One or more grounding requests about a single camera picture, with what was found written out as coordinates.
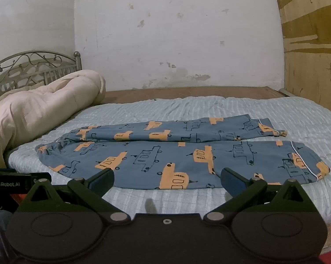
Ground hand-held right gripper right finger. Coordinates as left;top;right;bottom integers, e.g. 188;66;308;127
203;167;320;224

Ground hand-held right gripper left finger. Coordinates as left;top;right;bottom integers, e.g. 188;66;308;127
14;168;132;224

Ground blue pants with orange print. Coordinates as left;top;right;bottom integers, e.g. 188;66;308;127
36;114;331;190

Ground cream quilted comforter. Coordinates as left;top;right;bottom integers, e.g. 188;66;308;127
0;70;106;168

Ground light blue mattress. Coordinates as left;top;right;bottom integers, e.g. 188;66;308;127
4;96;331;224

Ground grey metal headboard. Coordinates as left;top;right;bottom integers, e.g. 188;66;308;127
0;51;81;106

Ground plywood board panel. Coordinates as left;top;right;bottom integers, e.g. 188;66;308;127
271;0;331;117

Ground brown wooden bed frame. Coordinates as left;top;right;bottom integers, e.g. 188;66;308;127
101;86;288;105

